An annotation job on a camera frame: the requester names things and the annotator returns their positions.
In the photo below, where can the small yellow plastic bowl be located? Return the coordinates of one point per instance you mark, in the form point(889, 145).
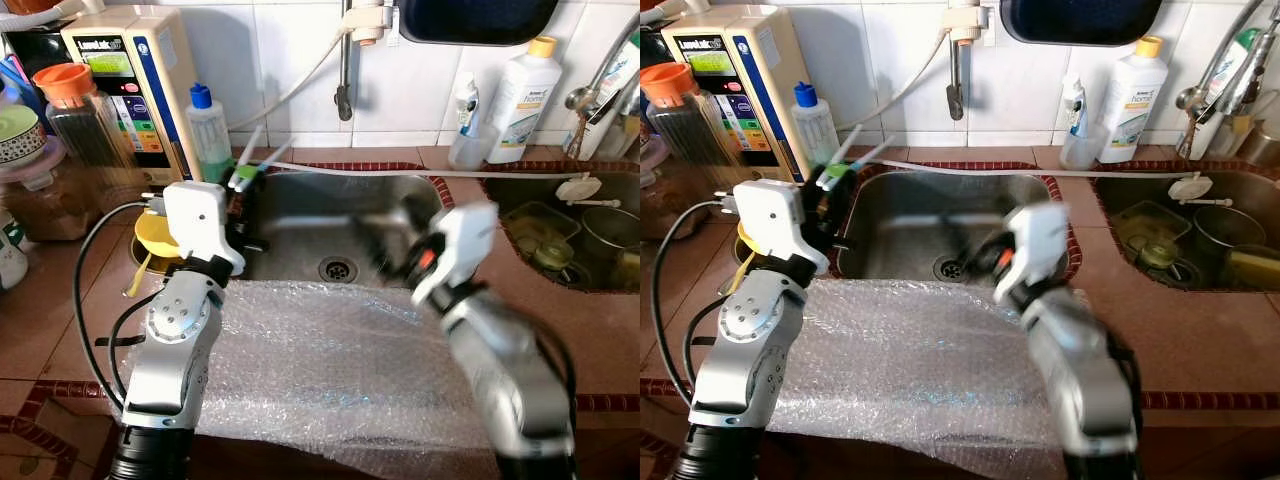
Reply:
point(155, 235)
point(748, 243)

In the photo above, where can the metal spoon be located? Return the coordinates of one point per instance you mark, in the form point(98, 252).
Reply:
point(745, 278)
point(138, 278)

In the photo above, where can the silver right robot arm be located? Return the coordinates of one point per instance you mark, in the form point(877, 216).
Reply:
point(1075, 380)
point(510, 380)

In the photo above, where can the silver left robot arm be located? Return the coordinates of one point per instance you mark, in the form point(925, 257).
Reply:
point(175, 340)
point(740, 340)

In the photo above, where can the stainless steel sink basin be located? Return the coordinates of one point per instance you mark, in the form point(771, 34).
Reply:
point(520, 195)
point(1130, 190)
point(300, 230)
point(900, 230)

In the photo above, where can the thin white plastic tube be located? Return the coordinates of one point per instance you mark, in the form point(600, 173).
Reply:
point(450, 172)
point(1050, 170)

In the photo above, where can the blue cap green liquid bottle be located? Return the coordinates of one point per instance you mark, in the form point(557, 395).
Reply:
point(815, 130)
point(208, 135)

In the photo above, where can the clear plastic food container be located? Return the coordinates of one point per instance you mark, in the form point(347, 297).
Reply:
point(525, 225)
point(1140, 222)

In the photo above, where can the small glass jar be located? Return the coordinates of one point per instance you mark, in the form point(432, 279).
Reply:
point(1160, 252)
point(553, 255)

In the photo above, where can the clear bubble wrap sheet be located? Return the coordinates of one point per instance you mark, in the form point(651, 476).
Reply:
point(900, 370)
point(320, 370)

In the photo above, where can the large jar pink lid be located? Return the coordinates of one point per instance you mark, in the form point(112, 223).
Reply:
point(680, 195)
point(60, 205)

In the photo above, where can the white blue squeeze tube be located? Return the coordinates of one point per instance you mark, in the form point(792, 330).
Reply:
point(1077, 100)
point(468, 100)

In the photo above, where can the clear jar orange lid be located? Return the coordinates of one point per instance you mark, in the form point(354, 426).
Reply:
point(690, 130)
point(80, 130)

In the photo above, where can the beige water ionizer appliance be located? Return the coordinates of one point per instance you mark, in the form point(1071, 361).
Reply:
point(765, 60)
point(150, 60)

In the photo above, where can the white bottle yellow cap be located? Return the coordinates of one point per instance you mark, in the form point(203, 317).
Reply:
point(1130, 100)
point(525, 100)

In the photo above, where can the stainless steel pot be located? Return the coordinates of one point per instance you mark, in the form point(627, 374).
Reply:
point(1225, 228)
point(610, 230)

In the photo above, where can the black frying pan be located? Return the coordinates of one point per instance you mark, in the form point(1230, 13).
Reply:
point(480, 20)
point(1080, 20)

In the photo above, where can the white green mug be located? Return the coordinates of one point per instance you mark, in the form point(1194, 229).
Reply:
point(10, 255)

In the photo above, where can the green patterned ceramic bowl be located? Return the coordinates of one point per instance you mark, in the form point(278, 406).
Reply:
point(20, 140)

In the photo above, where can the white green plastic bottle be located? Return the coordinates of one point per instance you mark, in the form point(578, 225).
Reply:
point(1243, 50)
point(628, 55)

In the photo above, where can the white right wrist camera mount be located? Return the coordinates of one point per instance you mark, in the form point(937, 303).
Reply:
point(1035, 245)
point(460, 240)

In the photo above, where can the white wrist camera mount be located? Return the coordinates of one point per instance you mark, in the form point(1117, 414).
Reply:
point(195, 215)
point(460, 240)
point(775, 215)
point(1035, 245)

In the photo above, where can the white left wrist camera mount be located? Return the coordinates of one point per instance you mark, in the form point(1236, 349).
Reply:
point(195, 215)
point(775, 215)

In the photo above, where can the steel wall tap pipe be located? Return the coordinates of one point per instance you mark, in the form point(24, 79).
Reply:
point(345, 70)
point(955, 75)

